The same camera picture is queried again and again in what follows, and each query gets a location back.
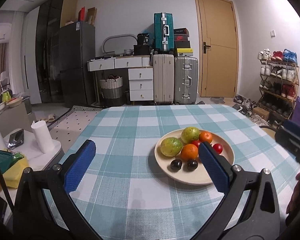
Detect red tomato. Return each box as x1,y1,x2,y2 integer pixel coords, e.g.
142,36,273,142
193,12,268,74
191,140,201,148
212,143,223,154

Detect dark plum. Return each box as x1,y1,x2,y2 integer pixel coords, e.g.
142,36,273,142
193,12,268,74
170,159,183,172
187,159,198,171

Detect large orange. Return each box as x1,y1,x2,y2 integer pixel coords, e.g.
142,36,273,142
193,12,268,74
180,144,198,161

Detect small orange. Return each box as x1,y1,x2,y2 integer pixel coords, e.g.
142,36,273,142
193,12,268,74
199,131,213,144

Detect green yellow citrus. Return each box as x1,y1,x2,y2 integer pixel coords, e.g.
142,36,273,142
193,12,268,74
160,137,183,157
181,127,200,144

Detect person's right hand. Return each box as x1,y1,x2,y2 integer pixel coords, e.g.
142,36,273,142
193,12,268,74
286,172,300,215

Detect cream bowl on floor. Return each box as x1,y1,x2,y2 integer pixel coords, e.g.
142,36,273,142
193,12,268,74
260,126,277,139

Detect white side table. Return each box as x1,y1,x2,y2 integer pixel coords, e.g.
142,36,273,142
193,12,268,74
13,130,64,171

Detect yellow green plastic bag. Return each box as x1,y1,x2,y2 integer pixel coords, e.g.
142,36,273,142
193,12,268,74
0,151,29,189

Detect wooden shoe rack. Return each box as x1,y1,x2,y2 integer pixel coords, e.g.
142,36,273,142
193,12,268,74
258,54,299,120

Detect white paper towel roll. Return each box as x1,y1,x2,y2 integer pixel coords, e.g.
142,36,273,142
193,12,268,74
31,120,54,153

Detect teal checked tablecloth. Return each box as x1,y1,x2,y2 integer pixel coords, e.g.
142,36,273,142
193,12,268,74
69,105,300,239

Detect cream round plate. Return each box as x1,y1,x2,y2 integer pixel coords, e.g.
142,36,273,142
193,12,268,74
154,129,235,186

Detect wooden door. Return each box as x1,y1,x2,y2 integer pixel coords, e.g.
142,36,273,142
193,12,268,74
195,0,239,98

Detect silver hard suitcase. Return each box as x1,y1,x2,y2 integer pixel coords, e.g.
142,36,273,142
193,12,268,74
174,56,199,105

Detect woven laundry basket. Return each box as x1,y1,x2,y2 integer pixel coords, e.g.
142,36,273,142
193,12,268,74
100,74,124,107

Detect stacked shoe boxes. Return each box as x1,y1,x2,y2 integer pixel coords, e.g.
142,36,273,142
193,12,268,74
173,28,193,57

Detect beige hard suitcase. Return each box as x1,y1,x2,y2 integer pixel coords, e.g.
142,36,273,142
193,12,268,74
153,54,174,104

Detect white drawer desk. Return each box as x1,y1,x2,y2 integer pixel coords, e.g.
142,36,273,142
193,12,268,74
88,56,154,102

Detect teal hard suitcase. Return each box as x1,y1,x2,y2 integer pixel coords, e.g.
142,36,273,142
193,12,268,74
154,12,174,54

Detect black refrigerator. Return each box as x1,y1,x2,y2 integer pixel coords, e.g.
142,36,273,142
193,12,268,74
59,21,96,107

